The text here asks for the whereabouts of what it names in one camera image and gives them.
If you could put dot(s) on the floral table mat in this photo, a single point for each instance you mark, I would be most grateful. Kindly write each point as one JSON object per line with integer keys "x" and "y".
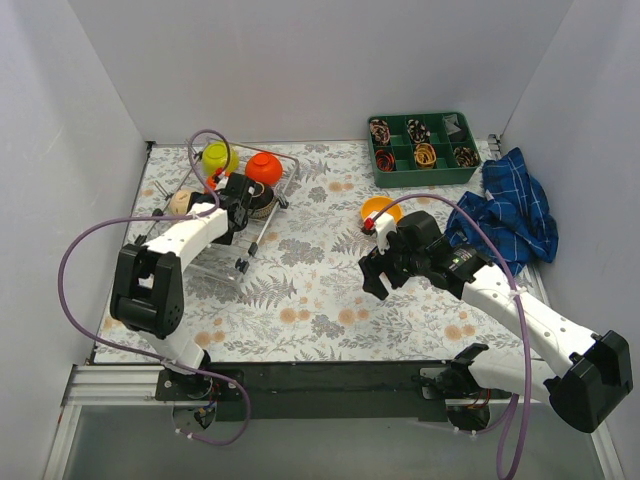
{"x": 302, "y": 297}

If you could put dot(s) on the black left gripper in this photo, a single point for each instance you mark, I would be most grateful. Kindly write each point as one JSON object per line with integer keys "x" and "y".
{"x": 240, "y": 213}

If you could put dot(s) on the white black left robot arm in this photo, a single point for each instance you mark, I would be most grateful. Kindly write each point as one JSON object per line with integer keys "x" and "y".
{"x": 148, "y": 293}

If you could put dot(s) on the lime green bowl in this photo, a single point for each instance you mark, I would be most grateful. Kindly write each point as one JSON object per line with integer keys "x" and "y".
{"x": 214, "y": 157}

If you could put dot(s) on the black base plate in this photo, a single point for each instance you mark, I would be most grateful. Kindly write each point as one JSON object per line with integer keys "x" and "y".
{"x": 322, "y": 390}

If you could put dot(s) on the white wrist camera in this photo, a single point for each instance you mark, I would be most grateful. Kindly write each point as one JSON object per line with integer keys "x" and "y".
{"x": 217, "y": 181}
{"x": 380, "y": 227}

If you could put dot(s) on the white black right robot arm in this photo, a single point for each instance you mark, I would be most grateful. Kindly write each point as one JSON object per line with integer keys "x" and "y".
{"x": 581, "y": 375}

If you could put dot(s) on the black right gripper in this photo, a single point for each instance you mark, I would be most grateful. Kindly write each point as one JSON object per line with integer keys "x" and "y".
{"x": 385, "y": 261}

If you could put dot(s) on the green compartment tray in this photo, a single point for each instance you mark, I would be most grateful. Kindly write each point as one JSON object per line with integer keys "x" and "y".
{"x": 421, "y": 149}

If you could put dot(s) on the beige bowl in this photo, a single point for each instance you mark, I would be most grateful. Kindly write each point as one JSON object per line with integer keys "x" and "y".
{"x": 182, "y": 201}

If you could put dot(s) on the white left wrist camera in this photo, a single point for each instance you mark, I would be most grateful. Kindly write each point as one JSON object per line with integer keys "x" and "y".
{"x": 217, "y": 181}

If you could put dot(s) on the black patterned bowl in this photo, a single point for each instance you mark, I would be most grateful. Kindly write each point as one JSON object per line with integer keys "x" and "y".
{"x": 263, "y": 201}

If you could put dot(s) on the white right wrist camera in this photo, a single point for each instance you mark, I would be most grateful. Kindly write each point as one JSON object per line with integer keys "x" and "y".
{"x": 380, "y": 227}

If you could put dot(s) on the yellow bowl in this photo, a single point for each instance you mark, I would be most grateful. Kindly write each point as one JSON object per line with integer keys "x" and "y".
{"x": 376, "y": 204}

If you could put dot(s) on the blue plaid cloth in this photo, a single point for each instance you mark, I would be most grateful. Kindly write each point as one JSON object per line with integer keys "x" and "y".
{"x": 513, "y": 212}

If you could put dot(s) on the metal wire dish rack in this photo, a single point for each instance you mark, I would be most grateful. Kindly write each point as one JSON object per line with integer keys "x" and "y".
{"x": 228, "y": 259}

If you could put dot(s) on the orange bowl rear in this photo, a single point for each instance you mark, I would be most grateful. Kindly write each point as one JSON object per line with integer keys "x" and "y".
{"x": 265, "y": 168}

